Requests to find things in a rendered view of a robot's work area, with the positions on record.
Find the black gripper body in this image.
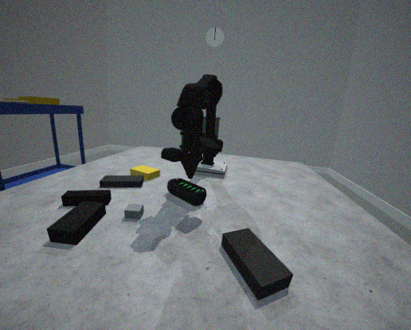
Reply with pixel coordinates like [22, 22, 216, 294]
[162, 129, 205, 162]

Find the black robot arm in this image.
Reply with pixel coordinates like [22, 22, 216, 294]
[171, 74, 223, 166]

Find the dark grey controller unit with rocker switches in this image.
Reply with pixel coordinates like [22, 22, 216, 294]
[166, 179, 206, 206]

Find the yellow rectangular block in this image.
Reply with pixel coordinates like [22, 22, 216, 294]
[130, 165, 160, 181]

